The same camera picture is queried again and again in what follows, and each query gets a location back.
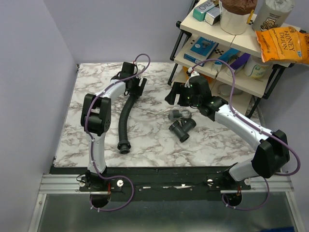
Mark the grey cylindrical canister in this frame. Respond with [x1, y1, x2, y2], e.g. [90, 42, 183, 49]
[252, 0, 295, 31]

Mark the purple white carton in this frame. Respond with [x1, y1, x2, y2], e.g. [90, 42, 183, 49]
[226, 53, 251, 76]

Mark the teal green box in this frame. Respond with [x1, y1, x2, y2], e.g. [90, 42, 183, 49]
[193, 0, 215, 22]

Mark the aluminium frame rail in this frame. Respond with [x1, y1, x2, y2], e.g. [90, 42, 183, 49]
[39, 174, 294, 194]

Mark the black corrugated hose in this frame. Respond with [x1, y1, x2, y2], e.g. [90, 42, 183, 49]
[117, 93, 140, 155]

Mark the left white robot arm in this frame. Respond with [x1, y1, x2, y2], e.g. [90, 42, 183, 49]
[81, 61, 147, 191]

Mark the silver small box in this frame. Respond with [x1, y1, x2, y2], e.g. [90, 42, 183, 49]
[204, 7, 220, 26]

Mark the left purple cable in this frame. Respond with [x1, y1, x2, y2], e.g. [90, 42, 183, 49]
[86, 54, 152, 212]

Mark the grey T pipe fitting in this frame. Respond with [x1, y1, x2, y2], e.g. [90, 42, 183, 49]
[169, 118, 197, 143]

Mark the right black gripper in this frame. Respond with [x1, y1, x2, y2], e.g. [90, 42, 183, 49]
[165, 81, 201, 107]

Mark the cream tiered shelf rack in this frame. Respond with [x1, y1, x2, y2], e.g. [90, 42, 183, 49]
[168, 0, 304, 121]

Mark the clear plastic pipe fitting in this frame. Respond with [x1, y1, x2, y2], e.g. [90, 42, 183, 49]
[168, 109, 192, 120]

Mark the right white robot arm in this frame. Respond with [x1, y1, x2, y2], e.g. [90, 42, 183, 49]
[165, 75, 290, 189]

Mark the blue product box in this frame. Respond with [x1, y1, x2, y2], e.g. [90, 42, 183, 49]
[183, 37, 219, 64]

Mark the blue white carton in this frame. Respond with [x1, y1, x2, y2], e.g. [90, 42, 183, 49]
[212, 48, 240, 72]

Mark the white round container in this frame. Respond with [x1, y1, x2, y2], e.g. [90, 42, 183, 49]
[244, 55, 272, 78]

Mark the orange snack bag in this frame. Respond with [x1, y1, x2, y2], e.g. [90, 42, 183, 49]
[182, 66, 191, 80]

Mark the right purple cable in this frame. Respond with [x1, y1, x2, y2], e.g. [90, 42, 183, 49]
[190, 59, 302, 211]

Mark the white tub brown lid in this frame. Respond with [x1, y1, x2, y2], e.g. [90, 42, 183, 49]
[219, 0, 257, 35]

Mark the purple cable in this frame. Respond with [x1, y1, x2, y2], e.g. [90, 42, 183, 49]
[86, 54, 152, 212]
[190, 59, 302, 211]

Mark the orange honey dijon chip bag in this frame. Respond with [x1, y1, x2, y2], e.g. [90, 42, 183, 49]
[255, 26, 309, 65]

